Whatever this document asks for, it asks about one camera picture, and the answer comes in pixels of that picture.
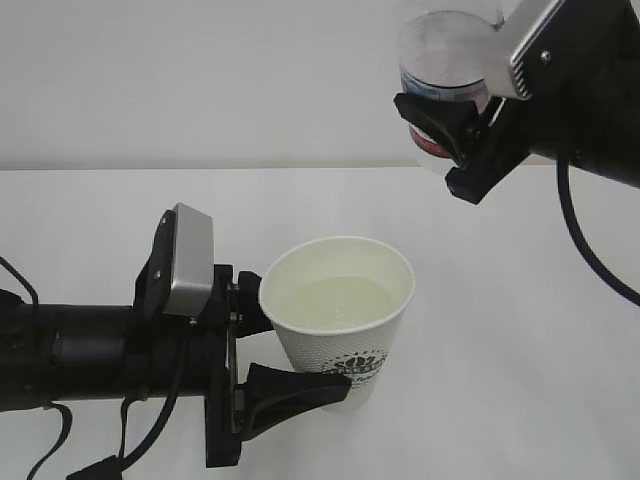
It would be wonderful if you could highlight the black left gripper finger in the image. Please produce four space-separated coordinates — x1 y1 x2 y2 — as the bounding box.
234 271 273 338
236 363 351 441

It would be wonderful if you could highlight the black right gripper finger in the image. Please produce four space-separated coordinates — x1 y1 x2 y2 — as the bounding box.
393 93 483 167

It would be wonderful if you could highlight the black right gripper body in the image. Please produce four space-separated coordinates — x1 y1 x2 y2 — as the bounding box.
446 1 639 204

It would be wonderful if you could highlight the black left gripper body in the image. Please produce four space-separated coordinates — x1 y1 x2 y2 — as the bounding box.
122 265 241 468

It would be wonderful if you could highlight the clear plastic water bottle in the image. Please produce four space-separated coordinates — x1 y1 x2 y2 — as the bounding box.
396 0 516 174

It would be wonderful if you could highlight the white paper cup green logo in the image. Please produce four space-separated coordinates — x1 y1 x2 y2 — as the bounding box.
258 236 416 412

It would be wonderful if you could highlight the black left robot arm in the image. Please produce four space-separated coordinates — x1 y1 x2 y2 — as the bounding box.
1 265 351 479

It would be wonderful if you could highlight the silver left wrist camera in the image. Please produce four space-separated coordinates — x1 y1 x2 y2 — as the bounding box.
134 203 214 322

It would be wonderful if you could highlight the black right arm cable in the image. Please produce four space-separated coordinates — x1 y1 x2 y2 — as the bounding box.
555 149 640 301

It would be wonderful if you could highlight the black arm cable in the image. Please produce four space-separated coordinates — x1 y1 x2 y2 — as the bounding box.
555 149 640 301
0 257 186 480

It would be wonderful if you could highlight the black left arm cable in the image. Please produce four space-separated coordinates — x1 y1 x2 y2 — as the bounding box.
0 257 186 480

